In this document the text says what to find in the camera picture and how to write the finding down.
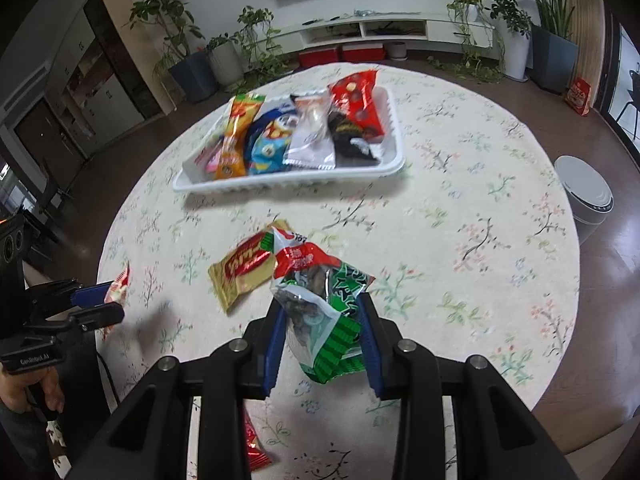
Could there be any red white candy packet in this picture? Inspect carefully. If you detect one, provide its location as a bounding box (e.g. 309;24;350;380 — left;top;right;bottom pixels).
104;263;131;308

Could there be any green red snack packet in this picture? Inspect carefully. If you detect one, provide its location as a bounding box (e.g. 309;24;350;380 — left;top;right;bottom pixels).
270;228;374;384

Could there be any gold red snack packet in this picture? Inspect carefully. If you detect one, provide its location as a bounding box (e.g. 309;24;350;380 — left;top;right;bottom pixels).
208;219;291;313

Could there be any red foil snack packet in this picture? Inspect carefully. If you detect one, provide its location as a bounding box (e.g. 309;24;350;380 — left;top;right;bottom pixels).
244;411;272;471

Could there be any clear white sausage packet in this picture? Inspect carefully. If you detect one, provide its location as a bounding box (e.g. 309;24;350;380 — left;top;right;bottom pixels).
283;89;336;170

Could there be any black snack packet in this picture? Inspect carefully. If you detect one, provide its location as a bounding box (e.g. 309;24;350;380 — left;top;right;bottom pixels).
328;110;380;165

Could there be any orange snack packet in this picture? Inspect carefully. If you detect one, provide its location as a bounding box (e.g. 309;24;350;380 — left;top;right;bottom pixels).
215;93;266;180

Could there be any grey sleeved left forearm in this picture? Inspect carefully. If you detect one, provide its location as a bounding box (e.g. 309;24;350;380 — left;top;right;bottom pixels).
1;403;58;479

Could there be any person left hand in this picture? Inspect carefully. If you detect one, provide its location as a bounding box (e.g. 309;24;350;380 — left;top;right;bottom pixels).
0;366;65;414

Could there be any white plastic tray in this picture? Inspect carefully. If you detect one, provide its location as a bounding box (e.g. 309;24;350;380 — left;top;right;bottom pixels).
171;84;406;194

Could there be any pink snack packet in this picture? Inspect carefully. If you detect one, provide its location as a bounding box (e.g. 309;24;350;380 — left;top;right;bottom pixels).
194;136;222;174

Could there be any cartoon blue snack packet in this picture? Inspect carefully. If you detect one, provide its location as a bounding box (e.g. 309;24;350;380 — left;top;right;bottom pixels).
248;114;298;176

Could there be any wooden white cabinet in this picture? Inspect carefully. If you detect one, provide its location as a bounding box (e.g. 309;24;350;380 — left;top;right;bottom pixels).
46;0;176;157

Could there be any plant in dark blue pot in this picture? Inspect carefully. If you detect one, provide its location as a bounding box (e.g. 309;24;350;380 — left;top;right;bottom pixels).
129;0;218;103

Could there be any grey round trash bin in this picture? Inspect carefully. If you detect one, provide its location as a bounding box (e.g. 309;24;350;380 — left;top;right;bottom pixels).
553;155;615;245

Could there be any plant in white ribbed pot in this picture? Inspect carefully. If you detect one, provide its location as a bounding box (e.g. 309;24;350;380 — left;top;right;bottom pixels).
205;6;288;92

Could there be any red storage box left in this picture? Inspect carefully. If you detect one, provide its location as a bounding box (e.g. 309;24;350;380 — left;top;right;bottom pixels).
297;46;341;68

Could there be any red storage box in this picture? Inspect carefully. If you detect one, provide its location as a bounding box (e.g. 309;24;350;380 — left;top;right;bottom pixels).
297;46;341;68
341;42;386;63

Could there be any red storage box right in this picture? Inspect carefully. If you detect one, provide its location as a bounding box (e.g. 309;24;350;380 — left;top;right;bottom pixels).
341;42;386;63

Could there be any small white floor pot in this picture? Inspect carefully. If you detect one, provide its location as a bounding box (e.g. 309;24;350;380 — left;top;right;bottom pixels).
385;41;408;61

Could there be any trailing pothos plant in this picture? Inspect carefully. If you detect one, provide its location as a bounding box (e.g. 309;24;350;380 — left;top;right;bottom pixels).
426;0;504;84

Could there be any white tv console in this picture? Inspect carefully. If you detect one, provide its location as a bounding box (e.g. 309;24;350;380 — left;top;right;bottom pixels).
276;12;496;54

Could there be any red gift bag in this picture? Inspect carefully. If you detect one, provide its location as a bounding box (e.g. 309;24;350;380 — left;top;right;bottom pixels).
565;77;591;116

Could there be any tall plant blue square pot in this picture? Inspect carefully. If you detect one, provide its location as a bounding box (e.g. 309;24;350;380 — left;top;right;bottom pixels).
532;0;578;94

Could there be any plant in tall white pot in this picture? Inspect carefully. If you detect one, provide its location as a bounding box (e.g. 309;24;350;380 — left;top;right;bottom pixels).
485;0;532;82

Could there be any black cable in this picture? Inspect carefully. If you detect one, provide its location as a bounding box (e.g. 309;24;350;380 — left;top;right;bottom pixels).
94;351;122;409

